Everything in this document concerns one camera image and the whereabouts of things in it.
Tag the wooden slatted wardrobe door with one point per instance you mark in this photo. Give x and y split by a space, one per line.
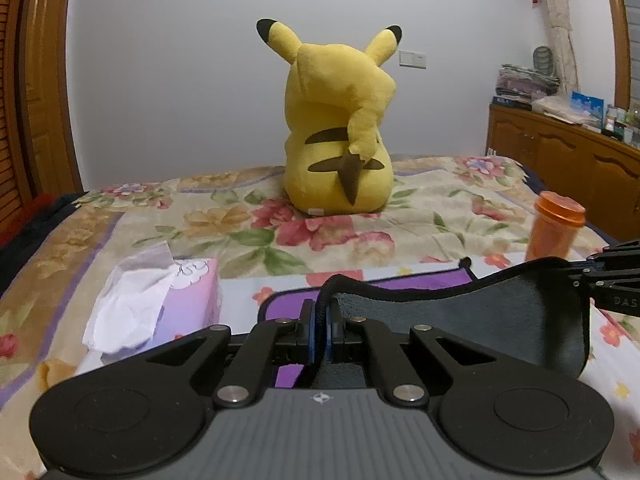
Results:
37 149

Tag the blue picture card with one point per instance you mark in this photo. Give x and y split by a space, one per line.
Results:
589 108

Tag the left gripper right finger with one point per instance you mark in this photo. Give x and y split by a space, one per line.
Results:
363 353

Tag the yellow Pikachu plush toy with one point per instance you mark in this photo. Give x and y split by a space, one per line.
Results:
334 103

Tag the floral bed blanket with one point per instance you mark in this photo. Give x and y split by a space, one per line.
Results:
57 253

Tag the orange plastic cup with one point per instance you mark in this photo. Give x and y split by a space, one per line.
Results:
557 222

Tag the white wall switch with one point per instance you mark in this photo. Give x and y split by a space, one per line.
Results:
412 59

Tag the brown wooden cabinet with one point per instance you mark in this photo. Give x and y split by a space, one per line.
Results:
598 172

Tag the stack of folded fabrics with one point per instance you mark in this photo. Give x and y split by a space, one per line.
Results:
525 84

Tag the purple tissue box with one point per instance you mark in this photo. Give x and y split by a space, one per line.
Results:
150 298

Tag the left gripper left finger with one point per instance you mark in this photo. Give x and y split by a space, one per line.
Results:
274 354

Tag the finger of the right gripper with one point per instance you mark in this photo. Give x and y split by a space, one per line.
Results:
615 265

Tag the purple and grey towel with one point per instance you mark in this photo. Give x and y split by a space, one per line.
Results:
534 311

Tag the floral curtain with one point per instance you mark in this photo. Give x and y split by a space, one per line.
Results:
560 31

